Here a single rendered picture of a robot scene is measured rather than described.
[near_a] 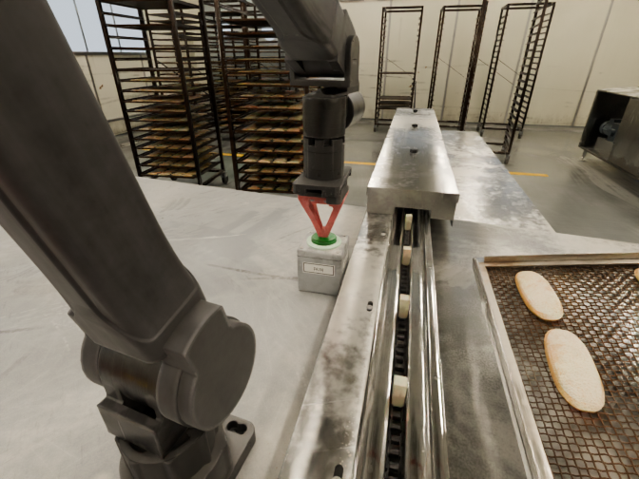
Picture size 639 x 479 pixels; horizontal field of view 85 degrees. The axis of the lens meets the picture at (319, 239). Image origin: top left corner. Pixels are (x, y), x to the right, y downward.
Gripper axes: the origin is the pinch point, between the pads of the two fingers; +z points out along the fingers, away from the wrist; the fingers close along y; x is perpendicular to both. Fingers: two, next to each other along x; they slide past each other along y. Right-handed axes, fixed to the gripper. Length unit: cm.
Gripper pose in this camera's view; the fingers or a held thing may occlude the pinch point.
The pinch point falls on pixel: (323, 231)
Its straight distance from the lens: 54.4
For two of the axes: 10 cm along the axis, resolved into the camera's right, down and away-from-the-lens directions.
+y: -2.4, 4.5, -8.6
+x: 9.7, 1.1, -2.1
